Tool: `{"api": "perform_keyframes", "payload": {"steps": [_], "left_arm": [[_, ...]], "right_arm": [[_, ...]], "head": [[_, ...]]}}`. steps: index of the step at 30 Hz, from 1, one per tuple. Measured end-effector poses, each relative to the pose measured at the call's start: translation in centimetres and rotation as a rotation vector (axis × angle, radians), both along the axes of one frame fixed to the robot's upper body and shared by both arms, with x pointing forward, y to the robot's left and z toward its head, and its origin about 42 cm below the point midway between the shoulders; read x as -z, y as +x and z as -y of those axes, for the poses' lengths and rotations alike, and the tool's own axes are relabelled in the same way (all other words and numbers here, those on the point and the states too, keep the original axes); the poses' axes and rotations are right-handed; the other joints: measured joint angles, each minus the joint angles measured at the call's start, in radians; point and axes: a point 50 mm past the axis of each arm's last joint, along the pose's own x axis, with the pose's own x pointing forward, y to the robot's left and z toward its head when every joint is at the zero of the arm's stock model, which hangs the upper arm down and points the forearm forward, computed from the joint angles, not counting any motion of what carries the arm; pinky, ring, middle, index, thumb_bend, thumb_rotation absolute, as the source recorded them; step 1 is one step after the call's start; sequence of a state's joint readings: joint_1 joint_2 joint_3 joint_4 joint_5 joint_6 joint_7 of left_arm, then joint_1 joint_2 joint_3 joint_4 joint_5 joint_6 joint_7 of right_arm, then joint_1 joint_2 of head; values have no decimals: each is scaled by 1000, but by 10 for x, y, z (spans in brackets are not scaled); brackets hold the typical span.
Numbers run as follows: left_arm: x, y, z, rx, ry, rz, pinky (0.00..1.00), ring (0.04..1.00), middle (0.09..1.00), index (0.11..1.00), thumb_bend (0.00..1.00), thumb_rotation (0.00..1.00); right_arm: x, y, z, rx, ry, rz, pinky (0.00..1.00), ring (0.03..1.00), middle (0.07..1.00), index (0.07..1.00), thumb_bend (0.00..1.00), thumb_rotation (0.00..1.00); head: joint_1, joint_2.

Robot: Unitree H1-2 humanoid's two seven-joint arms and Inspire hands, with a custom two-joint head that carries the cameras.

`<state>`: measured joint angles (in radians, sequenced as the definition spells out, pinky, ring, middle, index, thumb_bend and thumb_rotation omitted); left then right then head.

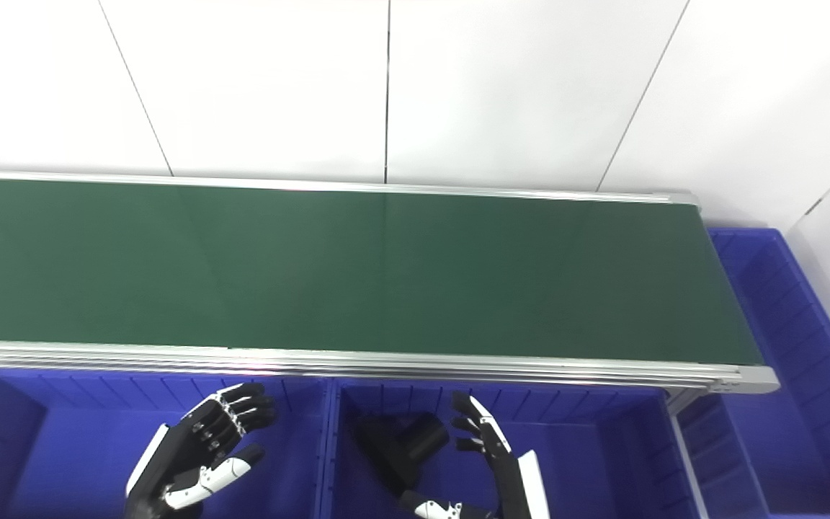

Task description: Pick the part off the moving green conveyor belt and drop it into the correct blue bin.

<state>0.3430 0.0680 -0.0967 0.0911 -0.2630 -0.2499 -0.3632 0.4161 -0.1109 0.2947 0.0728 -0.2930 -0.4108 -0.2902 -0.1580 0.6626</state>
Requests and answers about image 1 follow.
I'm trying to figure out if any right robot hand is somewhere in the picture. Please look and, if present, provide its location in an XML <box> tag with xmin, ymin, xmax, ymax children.
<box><xmin>397</xmin><ymin>391</ymin><xmax>553</xmax><ymax>519</ymax></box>

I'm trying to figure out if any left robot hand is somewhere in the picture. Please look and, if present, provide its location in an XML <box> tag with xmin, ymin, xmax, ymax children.
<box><xmin>125</xmin><ymin>382</ymin><xmax>277</xmax><ymax>519</ymax></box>

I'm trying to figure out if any blue plastic bin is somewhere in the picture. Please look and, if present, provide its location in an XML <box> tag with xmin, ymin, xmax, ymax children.
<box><xmin>321</xmin><ymin>378</ymin><xmax>704</xmax><ymax>519</ymax></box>
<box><xmin>0</xmin><ymin>368</ymin><xmax>333</xmax><ymax>519</ymax></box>
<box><xmin>678</xmin><ymin>229</ymin><xmax>830</xmax><ymax>519</ymax></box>

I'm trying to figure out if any black cylindrical part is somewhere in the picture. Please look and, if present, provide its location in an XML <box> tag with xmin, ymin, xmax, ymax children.
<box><xmin>354</xmin><ymin>412</ymin><xmax>450</xmax><ymax>498</ymax></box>

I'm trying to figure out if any green conveyor belt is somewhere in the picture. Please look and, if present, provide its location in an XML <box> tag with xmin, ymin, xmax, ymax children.
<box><xmin>0</xmin><ymin>178</ymin><xmax>765</xmax><ymax>366</ymax></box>
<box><xmin>0</xmin><ymin>169</ymin><xmax>781</xmax><ymax>396</ymax></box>

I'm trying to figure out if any aluminium conveyor leg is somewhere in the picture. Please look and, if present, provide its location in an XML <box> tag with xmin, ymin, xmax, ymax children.
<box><xmin>666</xmin><ymin>388</ymin><xmax>710</xmax><ymax>519</ymax></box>

